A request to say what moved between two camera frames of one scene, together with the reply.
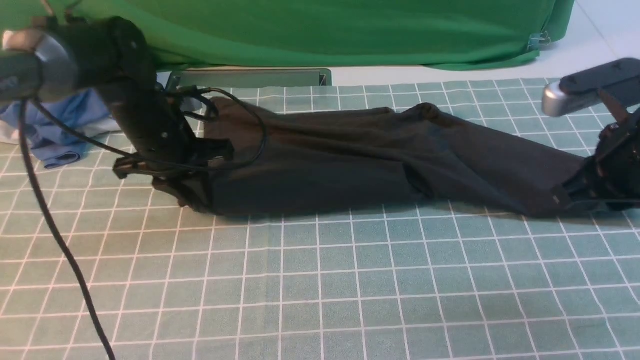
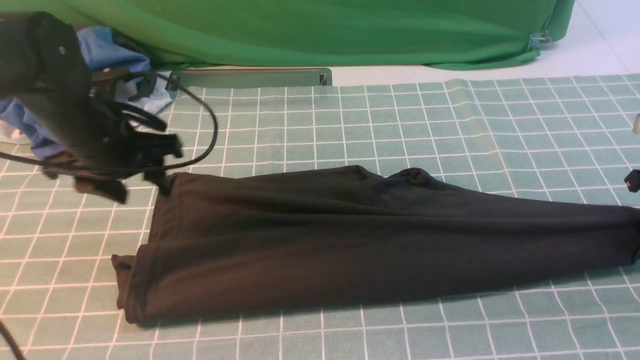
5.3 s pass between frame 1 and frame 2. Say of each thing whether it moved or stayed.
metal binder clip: stayed
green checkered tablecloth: stayed
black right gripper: moved
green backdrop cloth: stayed
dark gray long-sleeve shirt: moved
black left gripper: moved
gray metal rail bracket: stayed
